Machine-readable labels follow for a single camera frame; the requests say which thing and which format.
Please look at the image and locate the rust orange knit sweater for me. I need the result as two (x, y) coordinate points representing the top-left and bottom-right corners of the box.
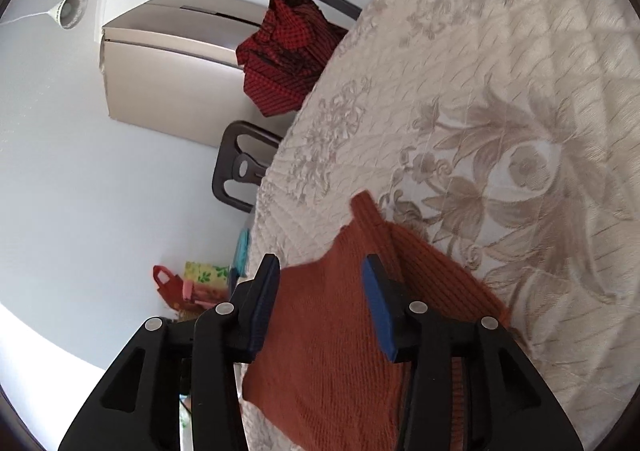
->
(242, 192), (509, 450)

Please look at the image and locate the red gift bag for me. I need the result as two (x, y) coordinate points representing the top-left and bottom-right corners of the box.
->
(152, 265), (186, 312)

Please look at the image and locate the pink tumbler bottle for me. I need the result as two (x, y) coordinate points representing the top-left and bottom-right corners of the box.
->
(182, 281), (224, 310)

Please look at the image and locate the green leaf print bag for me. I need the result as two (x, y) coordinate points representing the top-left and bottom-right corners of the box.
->
(183, 261), (229, 289)

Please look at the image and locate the teal lace table mat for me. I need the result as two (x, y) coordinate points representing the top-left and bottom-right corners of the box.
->
(232, 229), (250, 278)

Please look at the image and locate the dark chair behind table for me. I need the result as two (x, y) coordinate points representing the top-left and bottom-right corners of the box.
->
(212, 120), (282, 214)

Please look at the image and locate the cream quilted floral tablecloth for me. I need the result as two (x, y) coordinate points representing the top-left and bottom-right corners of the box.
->
(248, 0), (639, 450)

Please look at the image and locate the beige refrigerator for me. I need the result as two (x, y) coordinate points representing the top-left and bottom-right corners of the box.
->
(101, 0), (295, 148)

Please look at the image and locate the red black checked garment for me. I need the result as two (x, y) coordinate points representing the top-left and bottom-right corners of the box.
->
(235, 0), (347, 117)

